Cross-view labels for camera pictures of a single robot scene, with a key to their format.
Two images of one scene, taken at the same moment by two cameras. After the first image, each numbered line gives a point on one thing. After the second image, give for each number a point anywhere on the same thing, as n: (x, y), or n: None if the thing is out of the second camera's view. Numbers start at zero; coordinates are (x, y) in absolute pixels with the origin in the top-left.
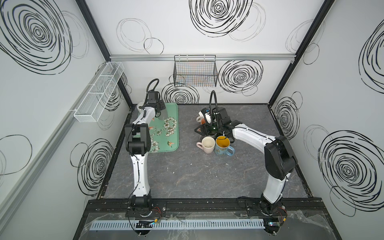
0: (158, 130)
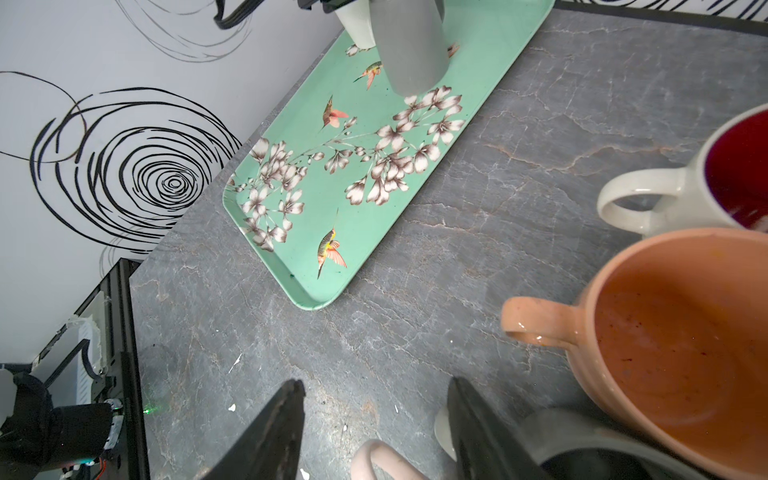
0: (326, 177)
